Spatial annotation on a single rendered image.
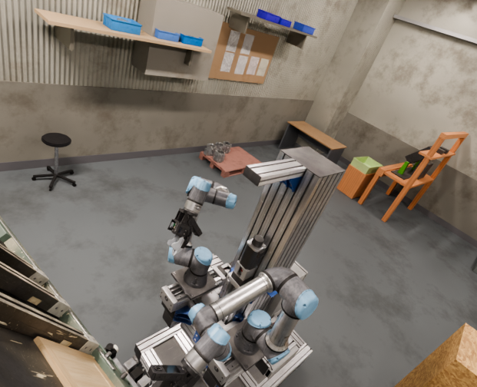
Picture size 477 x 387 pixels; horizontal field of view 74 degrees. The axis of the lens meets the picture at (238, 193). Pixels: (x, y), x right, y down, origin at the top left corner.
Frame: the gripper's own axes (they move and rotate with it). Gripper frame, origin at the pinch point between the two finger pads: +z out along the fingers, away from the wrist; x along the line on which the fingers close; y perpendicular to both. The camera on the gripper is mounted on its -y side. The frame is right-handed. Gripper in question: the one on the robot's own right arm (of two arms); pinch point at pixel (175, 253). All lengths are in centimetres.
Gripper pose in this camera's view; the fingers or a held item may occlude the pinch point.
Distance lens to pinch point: 148.0
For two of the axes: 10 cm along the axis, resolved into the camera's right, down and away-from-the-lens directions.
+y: -6.4, -3.3, -7.0
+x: 6.5, 2.4, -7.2
